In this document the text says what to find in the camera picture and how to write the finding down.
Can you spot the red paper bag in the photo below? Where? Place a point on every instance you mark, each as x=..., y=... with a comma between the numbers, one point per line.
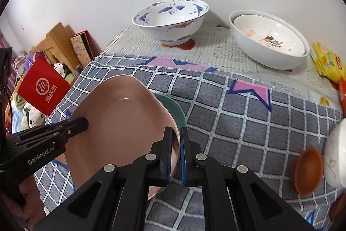
x=42, y=87

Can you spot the patterned gift box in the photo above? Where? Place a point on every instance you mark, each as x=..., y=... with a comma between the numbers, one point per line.
x=82, y=49

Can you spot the white lace table cover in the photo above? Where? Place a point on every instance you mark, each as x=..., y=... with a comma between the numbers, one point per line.
x=216, y=52

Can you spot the pink plate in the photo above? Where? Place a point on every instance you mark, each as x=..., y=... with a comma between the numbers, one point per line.
x=116, y=117

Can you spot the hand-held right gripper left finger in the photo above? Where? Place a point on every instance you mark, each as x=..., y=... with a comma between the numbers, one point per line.
x=168, y=158

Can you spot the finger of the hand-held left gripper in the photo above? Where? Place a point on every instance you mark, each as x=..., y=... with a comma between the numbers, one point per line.
x=77, y=125
x=58, y=123

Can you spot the white floral cloth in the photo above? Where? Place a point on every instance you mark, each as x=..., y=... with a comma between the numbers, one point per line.
x=29, y=117

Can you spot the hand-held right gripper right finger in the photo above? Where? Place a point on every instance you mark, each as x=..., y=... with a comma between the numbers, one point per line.
x=184, y=158

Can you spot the white bowl with orange print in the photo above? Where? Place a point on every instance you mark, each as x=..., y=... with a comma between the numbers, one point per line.
x=259, y=29

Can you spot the small brown dish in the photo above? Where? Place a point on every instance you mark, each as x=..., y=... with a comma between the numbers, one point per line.
x=339, y=210
x=308, y=172

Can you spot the green plate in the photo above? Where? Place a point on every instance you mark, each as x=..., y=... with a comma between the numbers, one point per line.
x=173, y=109

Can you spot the grey checkered blanket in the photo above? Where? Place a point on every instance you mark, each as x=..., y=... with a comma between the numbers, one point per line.
x=238, y=133

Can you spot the yellow snack packet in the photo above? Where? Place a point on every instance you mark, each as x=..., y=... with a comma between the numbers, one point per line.
x=327, y=62

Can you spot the large plain white bowl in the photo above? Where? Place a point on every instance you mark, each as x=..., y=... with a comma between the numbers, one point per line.
x=270, y=61

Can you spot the person's left hand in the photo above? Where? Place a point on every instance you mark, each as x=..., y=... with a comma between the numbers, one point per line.
x=24, y=204

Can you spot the wooden stool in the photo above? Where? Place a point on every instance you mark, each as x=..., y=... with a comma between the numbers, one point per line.
x=58, y=44

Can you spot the white bowl with vine print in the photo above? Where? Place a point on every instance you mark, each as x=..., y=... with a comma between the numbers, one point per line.
x=336, y=158

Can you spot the blue crane pattern bowl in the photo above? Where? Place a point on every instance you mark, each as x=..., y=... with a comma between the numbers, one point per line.
x=173, y=30

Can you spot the orange snack packet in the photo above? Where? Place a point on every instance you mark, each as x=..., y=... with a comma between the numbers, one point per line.
x=342, y=93

